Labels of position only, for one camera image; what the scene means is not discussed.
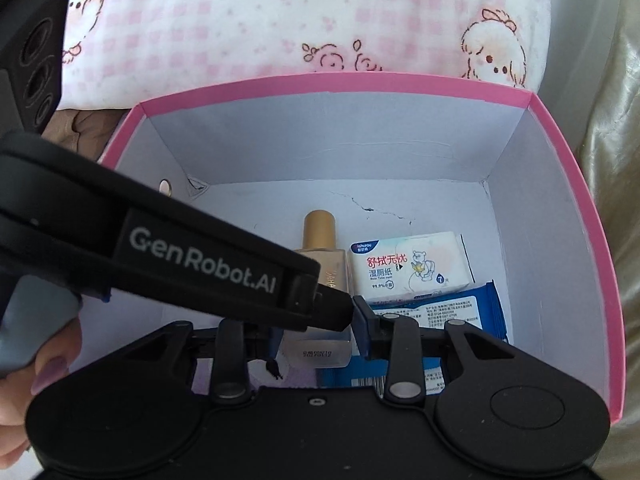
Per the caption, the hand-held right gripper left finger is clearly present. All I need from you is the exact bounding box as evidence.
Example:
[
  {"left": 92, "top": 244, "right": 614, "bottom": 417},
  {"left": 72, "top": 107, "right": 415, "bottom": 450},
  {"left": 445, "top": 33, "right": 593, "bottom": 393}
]
[{"left": 117, "top": 319, "right": 283, "bottom": 407}]

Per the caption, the blue wipes packet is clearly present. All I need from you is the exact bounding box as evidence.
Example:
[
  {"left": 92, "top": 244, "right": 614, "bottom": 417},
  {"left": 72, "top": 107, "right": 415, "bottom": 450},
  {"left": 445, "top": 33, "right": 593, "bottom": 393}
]
[{"left": 317, "top": 280, "right": 516, "bottom": 391}]

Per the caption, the foundation bottle with gold cap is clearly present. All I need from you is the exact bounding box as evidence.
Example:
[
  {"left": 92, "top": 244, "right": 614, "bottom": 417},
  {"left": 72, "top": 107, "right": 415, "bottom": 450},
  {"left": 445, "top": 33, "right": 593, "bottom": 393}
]
[{"left": 280, "top": 210, "right": 354, "bottom": 369}]

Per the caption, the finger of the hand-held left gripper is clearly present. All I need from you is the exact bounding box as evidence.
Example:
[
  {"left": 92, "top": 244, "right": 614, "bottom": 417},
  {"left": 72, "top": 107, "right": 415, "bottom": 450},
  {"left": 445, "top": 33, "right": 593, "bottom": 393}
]
[{"left": 300, "top": 275, "right": 357, "bottom": 334}]

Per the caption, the person's left hand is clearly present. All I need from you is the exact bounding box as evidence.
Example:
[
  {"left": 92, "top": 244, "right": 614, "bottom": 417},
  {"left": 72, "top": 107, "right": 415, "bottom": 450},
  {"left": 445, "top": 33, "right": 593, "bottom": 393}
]
[{"left": 0, "top": 317, "right": 84, "bottom": 462}]

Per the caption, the gold satin curtain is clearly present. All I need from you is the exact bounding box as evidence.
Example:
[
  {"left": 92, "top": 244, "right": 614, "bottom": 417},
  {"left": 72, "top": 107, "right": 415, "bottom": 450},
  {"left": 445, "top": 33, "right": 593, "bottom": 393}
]
[{"left": 537, "top": 0, "right": 640, "bottom": 480}]

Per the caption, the pink checked cartoon pillow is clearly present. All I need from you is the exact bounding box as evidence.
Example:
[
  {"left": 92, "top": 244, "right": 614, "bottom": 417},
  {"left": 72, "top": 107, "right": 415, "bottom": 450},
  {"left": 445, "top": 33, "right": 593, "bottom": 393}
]
[{"left": 52, "top": 0, "right": 554, "bottom": 112}]

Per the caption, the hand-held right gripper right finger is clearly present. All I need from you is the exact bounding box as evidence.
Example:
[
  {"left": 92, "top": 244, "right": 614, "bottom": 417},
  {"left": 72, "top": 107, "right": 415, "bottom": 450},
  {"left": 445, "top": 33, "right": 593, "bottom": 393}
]
[{"left": 352, "top": 296, "right": 517, "bottom": 404}]

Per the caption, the white wet tissue pack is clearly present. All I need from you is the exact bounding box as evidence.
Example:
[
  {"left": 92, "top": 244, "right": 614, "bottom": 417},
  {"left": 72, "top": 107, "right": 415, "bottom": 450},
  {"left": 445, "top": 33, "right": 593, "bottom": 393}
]
[{"left": 348, "top": 231, "right": 476, "bottom": 304}]

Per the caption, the brown pillow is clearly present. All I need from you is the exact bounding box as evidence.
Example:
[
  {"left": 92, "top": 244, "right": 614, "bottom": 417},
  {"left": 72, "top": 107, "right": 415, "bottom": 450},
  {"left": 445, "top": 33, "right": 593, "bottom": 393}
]
[{"left": 42, "top": 107, "right": 127, "bottom": 164}]

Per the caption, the pink cardboard box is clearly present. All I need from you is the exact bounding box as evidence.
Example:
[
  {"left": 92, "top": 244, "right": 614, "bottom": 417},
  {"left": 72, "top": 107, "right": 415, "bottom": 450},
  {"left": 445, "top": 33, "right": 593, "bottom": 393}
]
[{"left": 97, "top": 72, "right": 626, "bottom": 424}]

